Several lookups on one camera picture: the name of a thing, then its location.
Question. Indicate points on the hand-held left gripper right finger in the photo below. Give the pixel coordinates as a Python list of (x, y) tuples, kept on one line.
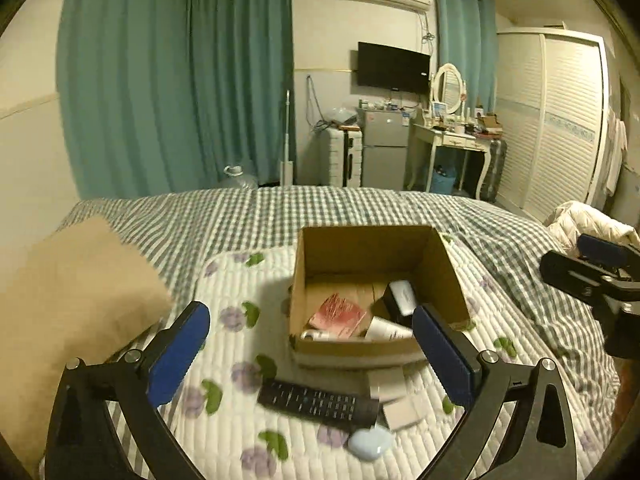
[(445, 360)]

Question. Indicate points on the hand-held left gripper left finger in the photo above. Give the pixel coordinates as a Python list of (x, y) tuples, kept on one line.
[(180, 355)]

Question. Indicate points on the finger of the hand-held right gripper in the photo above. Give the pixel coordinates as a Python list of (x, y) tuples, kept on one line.
[(567, 272), (602, 251)]

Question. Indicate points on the white puffer jacket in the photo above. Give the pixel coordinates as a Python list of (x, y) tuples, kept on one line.
[(575, 222)]

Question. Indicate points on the small white box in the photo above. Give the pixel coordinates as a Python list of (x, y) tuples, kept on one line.
[(402, 414), (387, 384)]

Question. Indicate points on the white tube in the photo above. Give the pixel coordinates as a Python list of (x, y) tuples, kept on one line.
[(387, 329)]

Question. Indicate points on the white floral quilted mat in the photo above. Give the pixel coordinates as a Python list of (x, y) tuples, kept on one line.
[(235, 310)]

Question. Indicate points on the black and white case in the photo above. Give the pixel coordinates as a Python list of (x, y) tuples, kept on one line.
[(401, 300)]

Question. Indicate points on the hanging white towel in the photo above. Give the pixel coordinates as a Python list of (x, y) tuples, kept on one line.
[(615, 155)]

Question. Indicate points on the light blue earbud case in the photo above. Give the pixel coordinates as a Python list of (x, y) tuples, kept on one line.
[(371, 442)]

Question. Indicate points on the tan pillow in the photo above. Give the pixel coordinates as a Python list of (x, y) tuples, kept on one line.
[(75, 310)]

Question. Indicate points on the red packet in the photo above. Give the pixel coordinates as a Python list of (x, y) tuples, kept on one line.
[(337, 315)]

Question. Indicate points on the grey suitcase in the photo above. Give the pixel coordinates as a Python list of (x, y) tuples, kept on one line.
[(495, 170)]

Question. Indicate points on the black remote control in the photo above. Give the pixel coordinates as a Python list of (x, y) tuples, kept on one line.
[(315, 402)]

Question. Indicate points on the open cardboard box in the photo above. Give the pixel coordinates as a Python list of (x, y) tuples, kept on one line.
[(350, 260)]

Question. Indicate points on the white louvred wardrobe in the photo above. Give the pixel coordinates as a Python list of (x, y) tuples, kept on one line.
[(550, 120)]

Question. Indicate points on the blue water jug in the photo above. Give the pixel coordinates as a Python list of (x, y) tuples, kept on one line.
[(444, 180)]

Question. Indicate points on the small brown cardboard box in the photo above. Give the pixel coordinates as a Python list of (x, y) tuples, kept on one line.
[(490, 122)]

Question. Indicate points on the clear water jug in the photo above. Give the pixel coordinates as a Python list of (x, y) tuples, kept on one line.
[(236, 179)]

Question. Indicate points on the white vanity table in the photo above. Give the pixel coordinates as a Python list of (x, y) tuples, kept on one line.
[(440, 137)]

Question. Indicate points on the oval white vanity mirror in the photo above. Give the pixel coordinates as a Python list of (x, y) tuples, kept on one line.
[(450, 89)]

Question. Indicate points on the silver small fridge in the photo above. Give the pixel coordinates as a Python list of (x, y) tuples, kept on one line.
[(382, 150)]

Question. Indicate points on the white upright mop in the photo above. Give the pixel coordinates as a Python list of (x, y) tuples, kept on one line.
[(286, 160)]

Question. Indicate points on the white suitcase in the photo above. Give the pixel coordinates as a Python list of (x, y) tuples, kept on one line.
[(342, 157)]

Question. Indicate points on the narrow teal curtain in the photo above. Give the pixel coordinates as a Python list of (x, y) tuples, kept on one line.
[(465, 45)]

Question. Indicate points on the clear plastic bag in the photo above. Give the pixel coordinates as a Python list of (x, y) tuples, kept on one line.
[(337, 117)]

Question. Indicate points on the wide teal curtain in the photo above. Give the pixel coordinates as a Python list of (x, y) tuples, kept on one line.
[(170, 80)]

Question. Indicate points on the black wall television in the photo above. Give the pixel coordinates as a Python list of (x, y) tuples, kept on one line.
[(392, 67)]

